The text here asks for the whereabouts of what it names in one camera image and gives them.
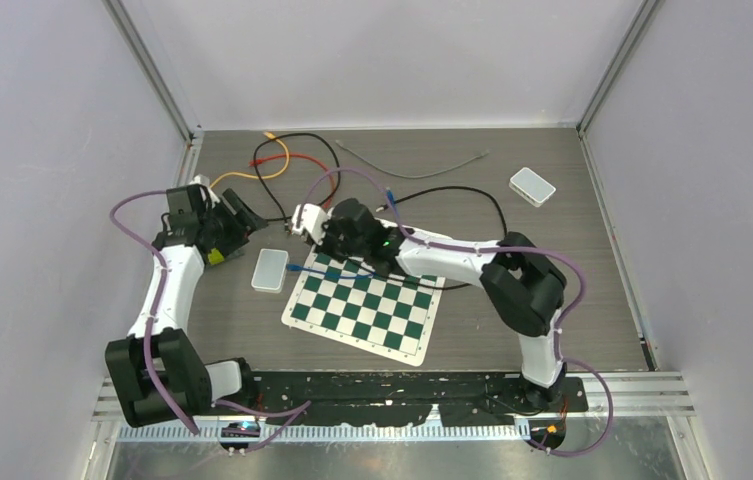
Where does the white switch box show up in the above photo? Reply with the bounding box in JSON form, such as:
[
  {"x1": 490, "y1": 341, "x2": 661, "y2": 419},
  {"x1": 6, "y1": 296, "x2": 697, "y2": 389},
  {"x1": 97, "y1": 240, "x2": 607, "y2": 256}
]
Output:
[
  {"x1": 250, "y1": 248, "x2": 289, "y2": 294},
  {"x1": 508, "y1": 167, "x2": 556, "y2": 208}
]

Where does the blue ethernet cable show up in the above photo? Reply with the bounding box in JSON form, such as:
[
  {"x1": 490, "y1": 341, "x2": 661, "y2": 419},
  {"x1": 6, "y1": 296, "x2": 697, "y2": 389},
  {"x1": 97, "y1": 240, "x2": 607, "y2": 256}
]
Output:
[{"x1": 285, "y1": 187, "x2": 410, "y2": 281}]

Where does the black ethernet cable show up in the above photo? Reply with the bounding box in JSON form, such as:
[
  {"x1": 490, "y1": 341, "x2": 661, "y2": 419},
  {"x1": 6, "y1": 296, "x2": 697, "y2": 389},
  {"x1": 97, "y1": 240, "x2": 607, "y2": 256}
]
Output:
[
  {"x1": 253, "y1": 133, "x2": 342, "y2": 223},
  {"x1": 322, "y1": 185, "x2": 508, "y2": 293}
]

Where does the yellow ethernet cable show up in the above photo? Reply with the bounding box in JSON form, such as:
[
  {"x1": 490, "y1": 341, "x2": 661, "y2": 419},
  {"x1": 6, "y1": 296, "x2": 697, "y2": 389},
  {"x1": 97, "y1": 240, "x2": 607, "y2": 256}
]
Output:
[{"x1": 210, "y1": 131, "x2": 291, "y2": 190}]

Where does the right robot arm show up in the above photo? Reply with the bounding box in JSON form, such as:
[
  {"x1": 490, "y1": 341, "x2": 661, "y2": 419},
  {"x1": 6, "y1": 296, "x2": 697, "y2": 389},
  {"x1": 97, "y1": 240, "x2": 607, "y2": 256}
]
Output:
[{"x1": 293, "y1": 198, "x2": 567, "y2": 411}]

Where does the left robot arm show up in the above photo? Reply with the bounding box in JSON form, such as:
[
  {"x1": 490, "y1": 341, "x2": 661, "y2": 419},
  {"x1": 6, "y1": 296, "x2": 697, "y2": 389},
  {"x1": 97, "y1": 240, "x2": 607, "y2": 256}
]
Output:
[{"x1": 104, "y1": 176, "x2": 267, "y2": 434}]

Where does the orange toy on grey plate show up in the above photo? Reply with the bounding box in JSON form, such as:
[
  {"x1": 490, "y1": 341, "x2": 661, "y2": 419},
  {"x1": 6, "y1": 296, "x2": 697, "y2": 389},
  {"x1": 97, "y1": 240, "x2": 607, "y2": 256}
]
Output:
[{"x1": 205, "y1": 248, "x2": 244, "y2": 267}]

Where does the green white chessboard mat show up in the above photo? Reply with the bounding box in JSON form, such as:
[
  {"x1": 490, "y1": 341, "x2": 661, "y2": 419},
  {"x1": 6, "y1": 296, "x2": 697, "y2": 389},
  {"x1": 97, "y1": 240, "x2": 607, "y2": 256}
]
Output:
[{"x1": 281, "y1": 251, "x2": 445, "y2": 367}]

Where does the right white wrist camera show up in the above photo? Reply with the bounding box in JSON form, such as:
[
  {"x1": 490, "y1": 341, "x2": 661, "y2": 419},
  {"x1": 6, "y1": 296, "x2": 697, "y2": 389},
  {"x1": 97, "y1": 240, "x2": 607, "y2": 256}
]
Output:
[{"x1": 290, "y1": 203, "x2": 330, "y2": 243}]

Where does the red ethernet cable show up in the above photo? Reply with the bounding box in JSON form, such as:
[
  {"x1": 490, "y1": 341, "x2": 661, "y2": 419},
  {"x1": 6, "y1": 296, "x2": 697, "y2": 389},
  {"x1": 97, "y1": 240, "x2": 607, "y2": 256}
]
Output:
[{"x1": 248, "y1": 153, "x2": 338, "y2": 210}]

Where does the grey ethernet cable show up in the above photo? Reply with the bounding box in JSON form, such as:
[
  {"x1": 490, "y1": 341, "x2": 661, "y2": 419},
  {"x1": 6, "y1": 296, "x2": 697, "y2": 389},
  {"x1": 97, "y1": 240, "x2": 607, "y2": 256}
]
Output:
[{"x1": 335, "y1": 139, "x2": 491, "y2": 181}]

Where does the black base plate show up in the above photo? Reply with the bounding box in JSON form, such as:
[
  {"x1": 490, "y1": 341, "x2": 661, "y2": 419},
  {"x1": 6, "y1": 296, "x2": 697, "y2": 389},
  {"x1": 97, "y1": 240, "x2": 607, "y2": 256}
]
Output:
[{"x1": 212, "y1": 371, "x2": 588, "y2": 427}]

